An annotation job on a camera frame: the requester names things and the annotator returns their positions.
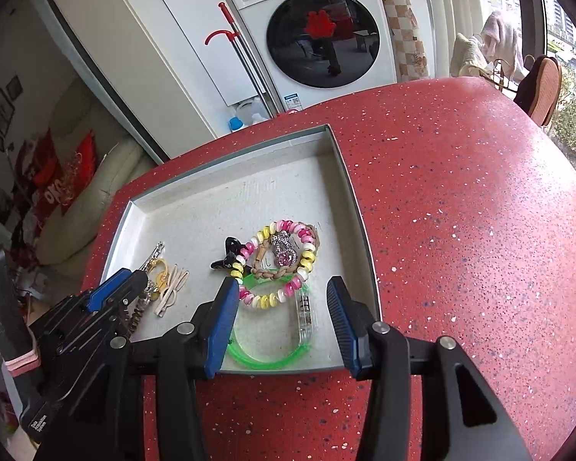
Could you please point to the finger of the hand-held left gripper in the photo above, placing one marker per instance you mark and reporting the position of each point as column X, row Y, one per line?
column 132, row 293
column 110, row 289

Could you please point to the large picture frame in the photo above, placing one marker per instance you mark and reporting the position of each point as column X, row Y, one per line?
column 2, row 113

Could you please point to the white washing machine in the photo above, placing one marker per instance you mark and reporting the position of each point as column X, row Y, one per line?
column 249, row 33

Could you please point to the orange round chair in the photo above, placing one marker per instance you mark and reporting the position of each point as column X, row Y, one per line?
column 548, row 91

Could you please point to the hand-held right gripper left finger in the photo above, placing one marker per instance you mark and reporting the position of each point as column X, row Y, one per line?
column 221, row 326

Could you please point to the pink blanket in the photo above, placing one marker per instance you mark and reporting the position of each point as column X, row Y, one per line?
column 504, row 38

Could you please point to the cream cushion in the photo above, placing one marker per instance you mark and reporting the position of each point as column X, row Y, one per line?
column 468, row 55

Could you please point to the pink band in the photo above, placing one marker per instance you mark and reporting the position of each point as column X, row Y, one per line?
column 21, row 360

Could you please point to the white cabinet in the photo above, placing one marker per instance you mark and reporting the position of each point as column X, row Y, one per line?
column 149, row 33

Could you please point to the red printed cushion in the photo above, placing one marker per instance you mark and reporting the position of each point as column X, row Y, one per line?
column 60, row 194

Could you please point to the dark cloth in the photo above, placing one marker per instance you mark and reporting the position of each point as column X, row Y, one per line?
column 527, row 86

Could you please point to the white curtain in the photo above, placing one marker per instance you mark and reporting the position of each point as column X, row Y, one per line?
column 451, row 5

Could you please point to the black hair clip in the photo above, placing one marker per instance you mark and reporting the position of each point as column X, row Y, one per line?
column 230, row 247

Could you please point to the silver pink rhinestone hair clip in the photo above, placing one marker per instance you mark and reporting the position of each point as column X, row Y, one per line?
column 283, row 254

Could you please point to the blue capped bottle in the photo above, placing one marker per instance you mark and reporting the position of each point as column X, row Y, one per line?
column 236, row 124

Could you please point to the beige bow hair clip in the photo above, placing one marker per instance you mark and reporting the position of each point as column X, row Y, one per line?
column 170, row 293

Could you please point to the cream sofa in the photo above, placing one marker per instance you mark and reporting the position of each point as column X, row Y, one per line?
column 115, row 173

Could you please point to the medium picture frame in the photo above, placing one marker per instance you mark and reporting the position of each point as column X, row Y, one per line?
column 14, row 88

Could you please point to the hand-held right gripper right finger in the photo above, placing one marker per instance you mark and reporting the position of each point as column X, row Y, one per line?
column 341, row 326

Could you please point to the grey shallow tray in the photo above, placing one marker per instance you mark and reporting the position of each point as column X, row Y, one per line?
column 211, row 201

